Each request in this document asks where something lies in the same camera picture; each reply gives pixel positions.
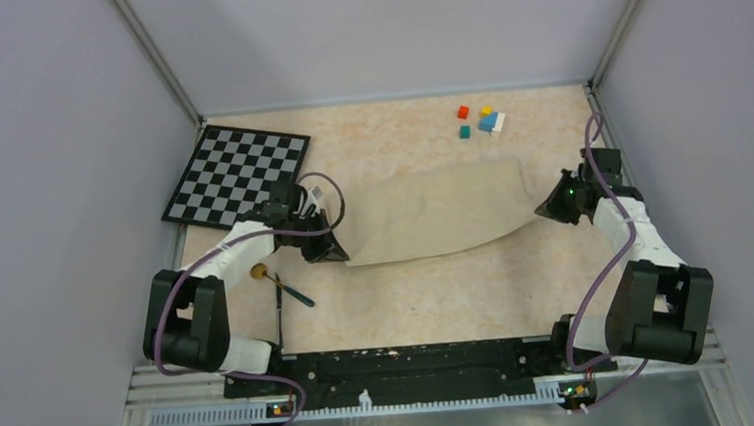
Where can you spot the teal cube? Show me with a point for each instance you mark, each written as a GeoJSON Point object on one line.
{"type": "Point", "coordinates": [465, 132]}

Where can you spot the black grey checkerboard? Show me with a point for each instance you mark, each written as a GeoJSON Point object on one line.
{"type": "Point", "coordinates": [231, 171]}

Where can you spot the aluminium frame rail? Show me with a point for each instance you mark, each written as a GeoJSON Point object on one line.
{"type": "Point", "coordinates": [620, 392]}

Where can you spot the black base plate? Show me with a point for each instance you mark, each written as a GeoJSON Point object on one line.
{"type": "Point", "coordinates": [482, 369]}

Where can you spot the beige cloth napkin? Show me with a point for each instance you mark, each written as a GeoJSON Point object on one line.
{"type": "Point", "coordinates": [437, 212]}

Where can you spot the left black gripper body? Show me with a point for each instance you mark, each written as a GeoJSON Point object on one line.
{"type": "Point", "coordinates": [306, 223]}

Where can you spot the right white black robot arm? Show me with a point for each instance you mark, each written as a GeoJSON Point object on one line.
{"type": "Point", "coordinates": [661, 306]}

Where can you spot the red cube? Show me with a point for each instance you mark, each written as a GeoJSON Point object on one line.
{"type": "Point", "coordinates": [463, 112]}

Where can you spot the white block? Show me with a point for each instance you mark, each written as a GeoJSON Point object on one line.
{"type": "Point", "coordinates": [498, 121]}

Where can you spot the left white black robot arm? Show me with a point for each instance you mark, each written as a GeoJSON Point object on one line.
{"type": "Point", "coordinates": [187, 326]}

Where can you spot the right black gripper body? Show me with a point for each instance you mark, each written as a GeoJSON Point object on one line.
{"type": "Point", "coordinates": [574, 182]}

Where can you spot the blue block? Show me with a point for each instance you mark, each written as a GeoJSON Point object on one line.
{"type": "Point", "coordinates": [485, 124]}

